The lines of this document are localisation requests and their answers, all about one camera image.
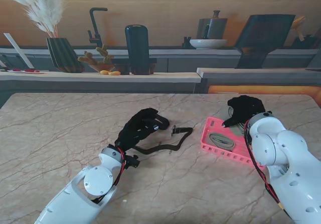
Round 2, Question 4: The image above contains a dark brown woven belt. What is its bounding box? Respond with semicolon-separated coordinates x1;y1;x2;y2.
135;115;193;156

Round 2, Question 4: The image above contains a dark utensil holder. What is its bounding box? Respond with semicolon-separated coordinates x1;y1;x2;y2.
292;34;319;49

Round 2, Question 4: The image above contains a white ceramic bowl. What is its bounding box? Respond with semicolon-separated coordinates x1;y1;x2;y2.
189;39;228;50

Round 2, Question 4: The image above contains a pink plastic storage basket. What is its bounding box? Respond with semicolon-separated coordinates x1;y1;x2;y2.
200;117;264;168

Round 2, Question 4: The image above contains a dark blue rounded container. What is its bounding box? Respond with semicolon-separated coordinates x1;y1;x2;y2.
124;24;150;71

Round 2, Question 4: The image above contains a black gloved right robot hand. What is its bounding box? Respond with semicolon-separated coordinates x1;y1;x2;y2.
222;95;266;129

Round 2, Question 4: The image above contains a yellow brown cactus plant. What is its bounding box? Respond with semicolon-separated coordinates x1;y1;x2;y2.
77;44;116;73

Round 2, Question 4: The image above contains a plate with red slices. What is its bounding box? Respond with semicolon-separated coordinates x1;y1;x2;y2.
7;68;45;74

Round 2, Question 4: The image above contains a white pampas grass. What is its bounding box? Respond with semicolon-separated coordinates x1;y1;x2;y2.
0;0;65;38

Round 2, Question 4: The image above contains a red black right arm cable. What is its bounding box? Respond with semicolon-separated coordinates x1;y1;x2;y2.
244;120;291;218

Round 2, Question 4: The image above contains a small black holder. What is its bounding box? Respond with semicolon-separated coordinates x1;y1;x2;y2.
182;36;196;49

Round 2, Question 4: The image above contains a grey kitchen counter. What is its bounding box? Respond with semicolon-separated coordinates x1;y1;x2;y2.
0;44;321;101

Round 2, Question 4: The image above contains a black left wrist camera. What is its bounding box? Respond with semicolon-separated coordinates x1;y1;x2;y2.
124;155;140;170

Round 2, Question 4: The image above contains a dark angled range hood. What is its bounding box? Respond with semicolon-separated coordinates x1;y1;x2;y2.
234;14;296;69

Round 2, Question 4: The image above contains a black kitchen faucet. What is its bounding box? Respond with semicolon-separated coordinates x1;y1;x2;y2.
87;7;108;48

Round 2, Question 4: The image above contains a yellow kitchen utensil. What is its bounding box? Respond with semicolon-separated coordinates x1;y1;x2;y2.
290;15;307;41

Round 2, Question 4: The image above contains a red black arm cable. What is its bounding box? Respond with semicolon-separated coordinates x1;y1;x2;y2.
244;120;291;218
114;147;126;187

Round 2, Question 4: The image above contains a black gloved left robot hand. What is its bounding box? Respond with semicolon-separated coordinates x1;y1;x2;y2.
114;107;163;151

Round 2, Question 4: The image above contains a red black left arm cable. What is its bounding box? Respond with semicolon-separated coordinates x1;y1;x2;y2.
114;147;126;187

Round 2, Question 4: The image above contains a dark ribbed vase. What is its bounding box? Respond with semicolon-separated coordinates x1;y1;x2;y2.
46;37;85;73

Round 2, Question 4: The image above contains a grey lidded jar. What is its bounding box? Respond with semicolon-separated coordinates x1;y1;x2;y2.
196;10;229;40

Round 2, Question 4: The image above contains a white leaning board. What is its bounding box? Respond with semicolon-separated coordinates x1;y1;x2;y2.
4;33;35;69

